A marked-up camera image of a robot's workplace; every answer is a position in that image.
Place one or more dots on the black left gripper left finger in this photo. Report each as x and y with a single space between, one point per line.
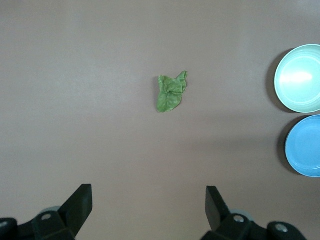
77 207

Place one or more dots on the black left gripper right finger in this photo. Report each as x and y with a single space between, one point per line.
215 210

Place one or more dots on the green lettuce leaf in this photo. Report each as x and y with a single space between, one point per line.
170 95

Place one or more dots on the blue plate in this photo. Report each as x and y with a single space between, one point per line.
306 147

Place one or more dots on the mint green plate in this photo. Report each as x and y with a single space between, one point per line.
300 80

